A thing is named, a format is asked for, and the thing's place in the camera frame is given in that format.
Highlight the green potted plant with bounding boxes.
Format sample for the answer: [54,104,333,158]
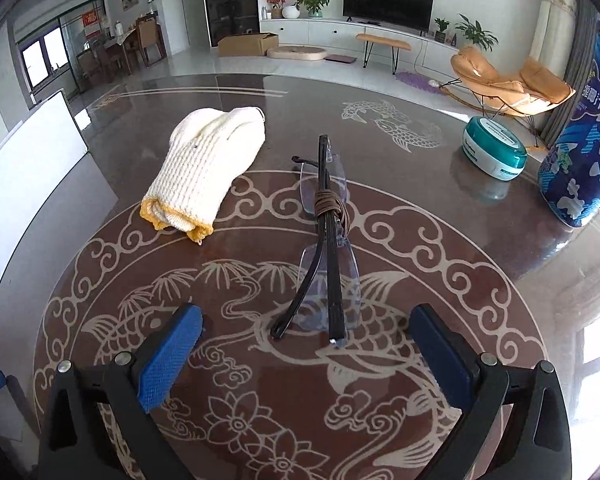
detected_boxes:
[296,0,332,18]
[455,13,498,52]

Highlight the grey curtain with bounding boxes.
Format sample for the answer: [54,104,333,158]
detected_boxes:
[540,0,598,148]

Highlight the black flat television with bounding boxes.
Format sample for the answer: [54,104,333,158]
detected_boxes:
[342,0,434,32]

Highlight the blue patterned tall bottle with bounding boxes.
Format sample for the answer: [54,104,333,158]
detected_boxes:
[538,19,600,228]

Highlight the white tv cabinet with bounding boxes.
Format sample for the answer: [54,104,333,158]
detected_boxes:
[260,18,457,78]

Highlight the rimless black folded eyeglasses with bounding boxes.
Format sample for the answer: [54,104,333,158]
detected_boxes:
[270,134,362,347]

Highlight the white storage bin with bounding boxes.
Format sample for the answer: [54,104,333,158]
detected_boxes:
[0,91,87,283]

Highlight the teal round cream jar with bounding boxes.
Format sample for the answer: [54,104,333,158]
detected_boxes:
[462,116,527,182]

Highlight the wooden bench stool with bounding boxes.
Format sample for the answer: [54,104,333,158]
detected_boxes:
[355,32,412,75]

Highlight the cardboard box on floor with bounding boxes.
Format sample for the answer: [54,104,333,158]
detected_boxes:
[218,32,279,58]

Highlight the orange lounge chair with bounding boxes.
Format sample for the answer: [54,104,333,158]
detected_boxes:
[438,46,576,119]

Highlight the green potted plant right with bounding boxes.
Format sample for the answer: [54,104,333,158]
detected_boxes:
[455,13,498,52]

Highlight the green potted plant left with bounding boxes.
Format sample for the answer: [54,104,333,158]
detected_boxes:
[296,0,332,18]

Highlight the cream knitted glove far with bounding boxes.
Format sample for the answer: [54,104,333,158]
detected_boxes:
[140,106,265,244]

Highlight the small potted plant centre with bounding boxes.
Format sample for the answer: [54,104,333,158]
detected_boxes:
[434,18,450,44]

